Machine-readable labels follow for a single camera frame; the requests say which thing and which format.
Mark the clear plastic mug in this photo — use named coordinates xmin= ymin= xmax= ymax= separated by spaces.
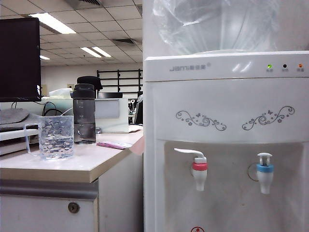
xmin=23 ymin=115 xmax=75 ymax=161

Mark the blue cold water tap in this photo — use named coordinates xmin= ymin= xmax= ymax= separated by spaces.
xmin=255 ymin=152 xmax=275 ymax=194

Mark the frosted white desk partition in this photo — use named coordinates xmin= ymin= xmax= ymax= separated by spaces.
xmin=95 ymin=98 xmax=129 ymax=133

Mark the white floor water dispenser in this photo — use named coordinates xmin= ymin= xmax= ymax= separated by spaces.
xmin=142 ymin=49 xmax=309 ymax=232

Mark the bagged clear water jug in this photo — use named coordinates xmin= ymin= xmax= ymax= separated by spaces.
xmin=152 ymin=0 xmax=281 ymax=55

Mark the white desk cabinet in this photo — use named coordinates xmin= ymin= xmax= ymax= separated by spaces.
xmin=0 ymin=178 xmax=99 ymax=232

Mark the pink paper packet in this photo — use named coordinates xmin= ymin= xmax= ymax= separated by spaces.
xmin=96 ymin=141 xmax=133 ymax=150

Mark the black background shelf rack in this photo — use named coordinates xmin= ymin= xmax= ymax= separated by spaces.
xmin=96 ymin=69 xmax=143 ymax=93

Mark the dark grey sport bottle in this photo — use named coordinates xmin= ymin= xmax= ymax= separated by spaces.
xmin=70 ymin=83 xmax=97 ymax=145

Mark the black office chair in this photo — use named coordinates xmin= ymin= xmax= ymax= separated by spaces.
xmin=76 ymin=75 xmax=104 ymax=99

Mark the ceiling air vent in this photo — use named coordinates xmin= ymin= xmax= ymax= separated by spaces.
xmin=112 ymin=38 xmax=136 ymax=46

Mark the round metal cabinet lock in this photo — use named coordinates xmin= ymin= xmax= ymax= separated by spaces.
xmin=68 ymin=202 xmax=80 ymax=214

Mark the grey felt cloth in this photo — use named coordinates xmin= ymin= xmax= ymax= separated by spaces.
xmin=0 ymin=108 xmax=41 ymax=132

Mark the white monitor riser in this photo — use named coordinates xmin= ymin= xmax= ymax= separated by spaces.
xmin=0 ymin=129 xmax=41 ymax=156

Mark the black computer monitor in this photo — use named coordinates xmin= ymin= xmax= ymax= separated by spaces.
xmin=0 ymin=17 xmax=42 ymax=102

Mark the black desk cable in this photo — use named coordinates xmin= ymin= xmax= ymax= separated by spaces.
xmin=42 ymin=101 xmax=65 ymax=116

